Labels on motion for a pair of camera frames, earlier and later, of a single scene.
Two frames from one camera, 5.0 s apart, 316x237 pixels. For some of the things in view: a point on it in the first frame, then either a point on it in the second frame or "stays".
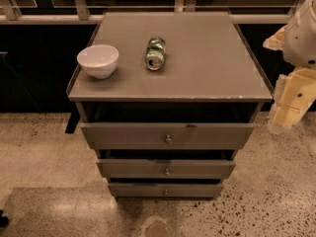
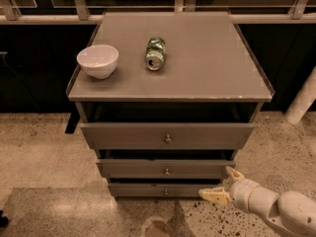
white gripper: [301, 39] to [243, 194]
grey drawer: [166, 189] stays
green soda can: [155, 53] stays
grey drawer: [165, 169] stays
